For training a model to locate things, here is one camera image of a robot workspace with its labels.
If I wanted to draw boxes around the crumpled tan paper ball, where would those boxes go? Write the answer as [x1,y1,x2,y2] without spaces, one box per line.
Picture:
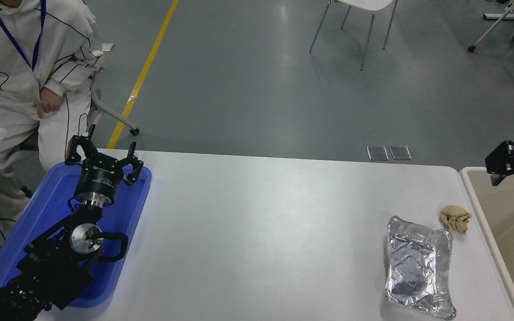
[439,205,472,234]

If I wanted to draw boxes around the white-framed chair on casters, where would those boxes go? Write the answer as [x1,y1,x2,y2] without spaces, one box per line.
[468,0,514,86]

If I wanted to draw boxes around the person's left hand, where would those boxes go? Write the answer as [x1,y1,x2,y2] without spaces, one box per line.
[33,87,63,119]

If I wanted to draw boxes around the metal floor plate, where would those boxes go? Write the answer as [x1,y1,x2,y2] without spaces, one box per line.
[367,146,389,161]
[390,145,412,161]

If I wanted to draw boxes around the grey office chair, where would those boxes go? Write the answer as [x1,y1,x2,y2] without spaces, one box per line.
[85,56,141,136]

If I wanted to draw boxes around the blue plastic tray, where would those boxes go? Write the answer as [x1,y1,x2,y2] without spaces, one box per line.
[0,161,153,309]

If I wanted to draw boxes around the crumpled silver foil tray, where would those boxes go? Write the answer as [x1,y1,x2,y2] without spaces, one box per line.
[384,216,456,320]

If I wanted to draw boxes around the blue neck lanyard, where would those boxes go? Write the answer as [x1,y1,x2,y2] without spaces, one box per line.
[0,0,47,72]

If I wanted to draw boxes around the white chair with metal legs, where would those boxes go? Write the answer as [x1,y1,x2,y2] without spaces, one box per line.
[309,0,398,71]

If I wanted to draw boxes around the person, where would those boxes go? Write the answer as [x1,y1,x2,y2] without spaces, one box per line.
[0,0,106,223]

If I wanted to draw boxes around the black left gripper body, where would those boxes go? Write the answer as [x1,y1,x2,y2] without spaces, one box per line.
[74,157,124,199]

